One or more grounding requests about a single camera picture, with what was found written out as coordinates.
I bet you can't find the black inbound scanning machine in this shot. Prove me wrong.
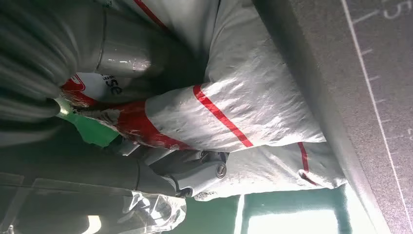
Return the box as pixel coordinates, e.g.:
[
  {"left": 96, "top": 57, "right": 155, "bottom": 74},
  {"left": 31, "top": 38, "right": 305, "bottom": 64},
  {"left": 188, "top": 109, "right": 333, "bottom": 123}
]
[{"left": 251, "top": 0, "right": 413, "bottom": 234}]

